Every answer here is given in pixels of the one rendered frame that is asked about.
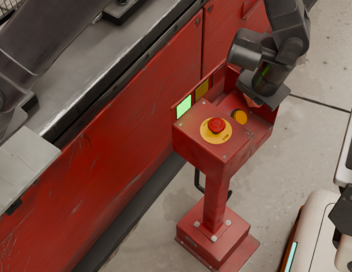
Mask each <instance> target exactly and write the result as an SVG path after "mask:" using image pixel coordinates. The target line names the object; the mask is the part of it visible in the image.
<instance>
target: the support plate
mask: <svg viewBox="0 0 352 272"><path fill-rule="evenodd" d="M61 154H62V152H61V150H60V149H58V148H57V147H56V146H54V145H53V144H51V143H49V142H48V141H46V140H45V139H44V138H42V137H41V136H39V135H38V134H36V133H35V132H33V131H32V130H30V129H29V128H27V127H26V126H23V127H22V128H21V129H20V130H19V131H18V132H16V133H15V134H14V135H13V136H12V137H11V138H10V139H9V140H7V141H6V142H5V143H4V144H3V145H2V146H1V147H0V216H1V215H2V214H3V213H4V212H5V211H6V210H7V209H8V208H9V207H10V206H11V205H12V204H13V203H14V202H15V201H16V200H17V199H18V198H19V197H20V196H21V195H22V193H23V192H24V191H25V190H26V189H27V188H28V187H29V186H30V185H31V184H32V183H33V182H34V181H35V180H36V179H37V178H38V177H39V176H40V175H41V174H42V173H43V172H44V171H45V170H46V169H47V168H48V167H49V166H50V165H51V164H52V163H53V162H54V161H55V160H56V159H57V158H58V157H59V156H60V155H61Z"/></svg>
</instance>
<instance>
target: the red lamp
mask: <svg viewBox="0 0 352 272"><path fill-rule="evenodd" d="M225 67H226V63H225V64H224V65H223V66H222V67H221V68H219V69H218V70H217V71H216V72H215V73H214V74H213V85H212V86H214V85H215V84H216V83H217V82H218V81H219V80H220V79H221V78H222V77H223V76H224V75H225Z"/></svg>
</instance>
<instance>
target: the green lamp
mask: <svg viewBox="0 0 352 272"><path fill-rule="evenodd" d="M190 107H191V95H190V96H189V97H187V98H186V99H185V100H184V101H183V102H182V103H181V104H180V105H179V106H178V107H177V119H178V118H179V117H180V116H181V115H182V114H184V113H185V112H186V111H187V110H188V109H189V108H190Z"/></svg>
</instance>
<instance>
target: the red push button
mask: <svg viewBox="0 0 352 272"><path fill-rule="evenodd" d="M207 126H208V128H209V130H210V131H211V132H212V133H213V134H219V133H220V132H222V131H223V130H224V129H225V127H226V124H225V122H224V120H223V119H221V118H219V117H214V118H211V119H210V120H209V121H208V124H207Z"/></svg>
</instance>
